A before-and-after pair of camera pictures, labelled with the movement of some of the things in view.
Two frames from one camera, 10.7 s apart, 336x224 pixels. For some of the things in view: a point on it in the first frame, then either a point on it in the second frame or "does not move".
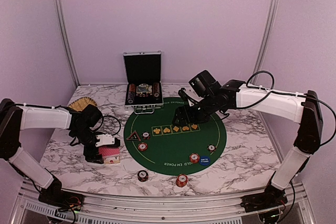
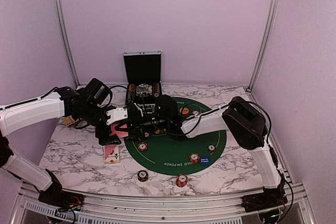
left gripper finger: x=92 y=155 to x=102 y=132
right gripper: x=179 y=112 to x=137 y=123
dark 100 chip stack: x=143 y=176 does not move
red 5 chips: x=142 y=146 does not move
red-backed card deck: x=107 y=151 to x=120 y=134
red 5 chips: x=194 y=158 does not move
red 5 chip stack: x=181 y=180 does not move
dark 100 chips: x=211 y=148 does not move
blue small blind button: x=205 y=160 does not move
